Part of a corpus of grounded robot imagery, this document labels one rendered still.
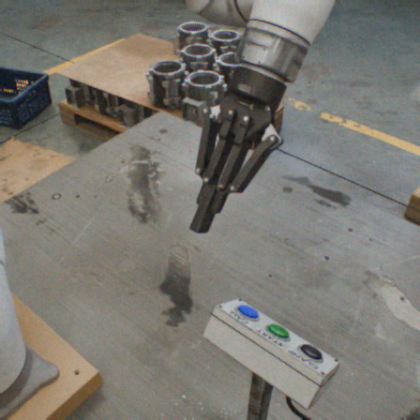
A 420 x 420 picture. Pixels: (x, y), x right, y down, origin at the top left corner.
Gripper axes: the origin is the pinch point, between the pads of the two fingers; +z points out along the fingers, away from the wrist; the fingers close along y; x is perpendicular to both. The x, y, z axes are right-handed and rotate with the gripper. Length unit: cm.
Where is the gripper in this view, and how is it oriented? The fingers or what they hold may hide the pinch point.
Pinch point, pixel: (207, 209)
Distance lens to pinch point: 67.2
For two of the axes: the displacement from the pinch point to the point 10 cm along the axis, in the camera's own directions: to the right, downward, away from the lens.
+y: 7.7, 4.2, -4.7
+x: 5.1, 0.2, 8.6
